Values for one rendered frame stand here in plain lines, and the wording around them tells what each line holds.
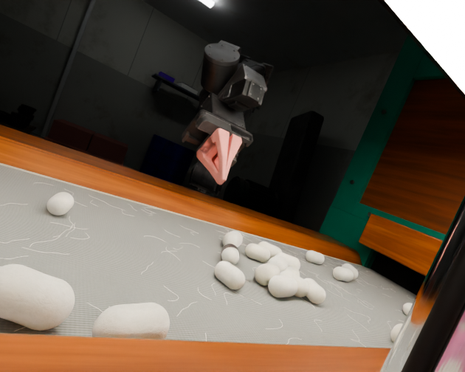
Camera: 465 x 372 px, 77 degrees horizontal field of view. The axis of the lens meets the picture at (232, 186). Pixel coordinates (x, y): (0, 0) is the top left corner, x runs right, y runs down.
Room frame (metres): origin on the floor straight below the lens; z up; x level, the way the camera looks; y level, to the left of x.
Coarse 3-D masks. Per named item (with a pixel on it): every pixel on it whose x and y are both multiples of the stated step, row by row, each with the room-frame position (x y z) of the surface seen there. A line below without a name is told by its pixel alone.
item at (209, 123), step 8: (200, 120) 0.44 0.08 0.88; (208, 120) 0.44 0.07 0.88; (216, 120) 0.45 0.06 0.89; (200, 128) 0.44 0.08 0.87; (208, 128) 0.44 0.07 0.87; (216, 128) 0.45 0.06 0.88; (224, 128) 0.45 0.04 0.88; (232, 136) 0.45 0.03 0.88; (240, 136) 0.47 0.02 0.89; (232, 144) 0.45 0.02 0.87; (240, 144) 0.46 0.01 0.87; (232, 152) 0.44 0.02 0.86; (216, 160) 0.48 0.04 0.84; (216, 168) 0.46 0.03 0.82
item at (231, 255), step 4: (228, 248) 0.30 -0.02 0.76; (232, 248) 0.30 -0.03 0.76; (224, 252) 0.30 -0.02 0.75; (228, 252) 0.30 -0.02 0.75; (232, 252) 0.30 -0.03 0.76; (236, 252) 0.30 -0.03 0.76; (224, 256) 0.30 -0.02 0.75; (228, 256) 0.30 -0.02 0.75; (232, 256) 0.30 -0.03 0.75; (236, 256) 0.30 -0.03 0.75; (224, 260) 0.30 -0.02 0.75; (228, 260) 0.30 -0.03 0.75; (232, 260) 0.30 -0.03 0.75; (236, 260) 0.30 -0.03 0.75; (232, 264) 0.30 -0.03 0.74
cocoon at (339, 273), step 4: (336, 268) 0.44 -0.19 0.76; (340, 268) 0.44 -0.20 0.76; (344, 268) 0.44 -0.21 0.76; (336, 272) 0.44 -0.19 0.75; (340, 272) 0.43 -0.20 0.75; (344, 272) 0.43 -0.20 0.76; (348, 272) 0.44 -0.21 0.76; (352, 272) 0.45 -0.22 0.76; (336, 276) 0.44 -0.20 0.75; (340, 276) 0.43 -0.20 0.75; (344, 276) 0.43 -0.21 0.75; (348, 276) 0.44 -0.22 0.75; (352, 276) 0.44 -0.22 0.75; (344, 280) 0.44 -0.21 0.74; (348, 280) 0.44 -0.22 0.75
